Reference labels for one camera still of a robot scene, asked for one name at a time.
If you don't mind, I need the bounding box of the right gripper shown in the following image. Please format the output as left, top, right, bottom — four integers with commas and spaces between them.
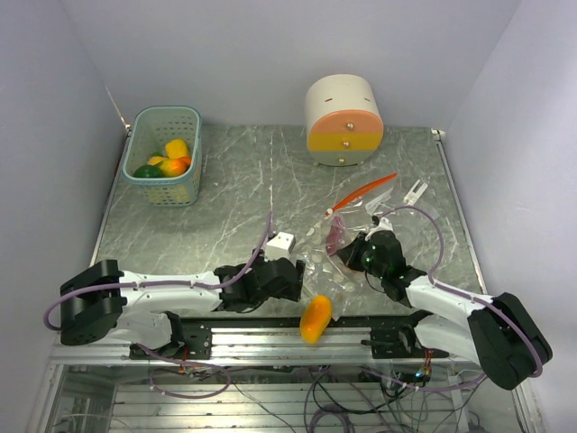
336, 231, 387, 280

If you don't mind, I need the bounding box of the purple fake fruit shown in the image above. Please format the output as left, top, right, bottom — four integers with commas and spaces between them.
325, 216, 346, 256

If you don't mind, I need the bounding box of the polka dot zip bag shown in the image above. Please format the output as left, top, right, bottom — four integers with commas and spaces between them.
296, 215, 403, 320

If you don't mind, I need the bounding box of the clear red-zip bag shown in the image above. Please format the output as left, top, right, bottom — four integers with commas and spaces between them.
326, 172, 445, 226

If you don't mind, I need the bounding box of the yellow orange fake mango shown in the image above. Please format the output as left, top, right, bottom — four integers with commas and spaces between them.
299, 295, 333, 345

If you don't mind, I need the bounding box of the yellow fake bell pepper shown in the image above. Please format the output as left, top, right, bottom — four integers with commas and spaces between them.
164, 138, 190, 159

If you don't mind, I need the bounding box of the dark green fake avocado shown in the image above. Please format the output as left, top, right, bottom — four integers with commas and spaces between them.
133, 164, 163, 179

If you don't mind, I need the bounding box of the peach coloured fake fruit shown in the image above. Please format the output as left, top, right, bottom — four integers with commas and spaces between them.
147, 156, 165, 166

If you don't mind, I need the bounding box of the orange green fake mango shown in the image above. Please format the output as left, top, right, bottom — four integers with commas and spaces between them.
156, 159, 188, 178

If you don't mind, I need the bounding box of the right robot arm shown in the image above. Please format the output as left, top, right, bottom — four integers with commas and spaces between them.
335, 230, 553, 390

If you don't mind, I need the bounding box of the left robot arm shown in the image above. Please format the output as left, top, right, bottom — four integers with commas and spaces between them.
60, 257, 306, 358

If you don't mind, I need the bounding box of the small white plastic clip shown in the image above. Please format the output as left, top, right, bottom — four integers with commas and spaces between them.
403, 180, 428, 206

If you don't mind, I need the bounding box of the round mini drawer cabinet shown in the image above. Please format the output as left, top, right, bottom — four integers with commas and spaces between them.
305, 74, 384, 167

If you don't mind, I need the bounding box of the teal plastic basket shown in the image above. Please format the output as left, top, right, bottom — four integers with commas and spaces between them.
122, 106, 202, 207

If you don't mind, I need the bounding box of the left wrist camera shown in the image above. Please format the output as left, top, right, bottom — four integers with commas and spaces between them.
264, 232, 296, 260

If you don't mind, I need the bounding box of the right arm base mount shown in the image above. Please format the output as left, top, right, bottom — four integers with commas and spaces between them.
361, 310, 449, 360

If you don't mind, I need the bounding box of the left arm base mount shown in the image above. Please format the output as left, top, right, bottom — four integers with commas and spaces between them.
152, 321, 213, 360

